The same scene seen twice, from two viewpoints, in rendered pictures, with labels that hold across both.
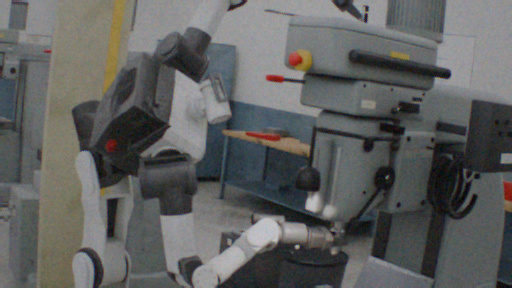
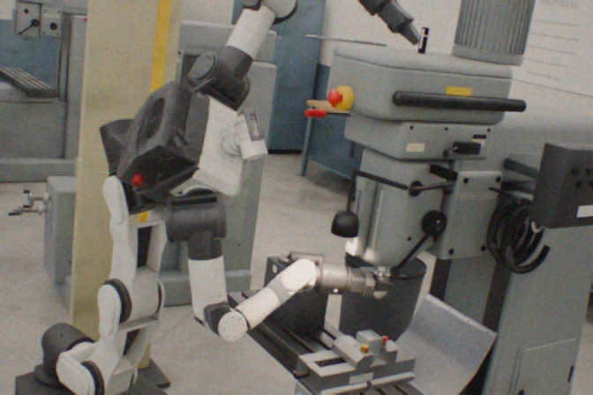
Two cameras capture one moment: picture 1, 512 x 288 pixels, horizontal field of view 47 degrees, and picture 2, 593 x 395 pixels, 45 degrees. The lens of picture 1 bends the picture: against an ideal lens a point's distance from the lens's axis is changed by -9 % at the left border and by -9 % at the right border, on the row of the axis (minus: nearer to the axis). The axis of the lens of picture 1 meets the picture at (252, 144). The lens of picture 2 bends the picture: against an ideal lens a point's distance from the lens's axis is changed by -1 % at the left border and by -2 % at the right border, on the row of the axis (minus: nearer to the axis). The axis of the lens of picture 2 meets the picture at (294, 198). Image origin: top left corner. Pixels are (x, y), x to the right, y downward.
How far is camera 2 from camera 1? 0.30 m
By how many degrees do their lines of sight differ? 9
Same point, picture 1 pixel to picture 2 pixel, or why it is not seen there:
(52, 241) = (89, 249)
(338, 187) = (379, 232)
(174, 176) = (202, 219)
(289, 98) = not seen: hidden behind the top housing
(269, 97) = not seen: hidden behind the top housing
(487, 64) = not seen: outside the picture
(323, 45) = (365, 84)
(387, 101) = (439, 142)
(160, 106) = (190, 143)
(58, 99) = (96, 91)
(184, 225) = (212, 270)
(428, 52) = (498, 82)
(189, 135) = (222, 173)
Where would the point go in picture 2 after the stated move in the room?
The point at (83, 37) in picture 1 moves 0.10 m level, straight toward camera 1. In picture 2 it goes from (124, 19) to (123, 20)
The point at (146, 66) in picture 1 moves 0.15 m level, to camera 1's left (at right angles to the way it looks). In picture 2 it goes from (175, 98) to (118, 89)
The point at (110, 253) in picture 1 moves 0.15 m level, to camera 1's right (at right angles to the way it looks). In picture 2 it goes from (140, 286) to (188, 294)
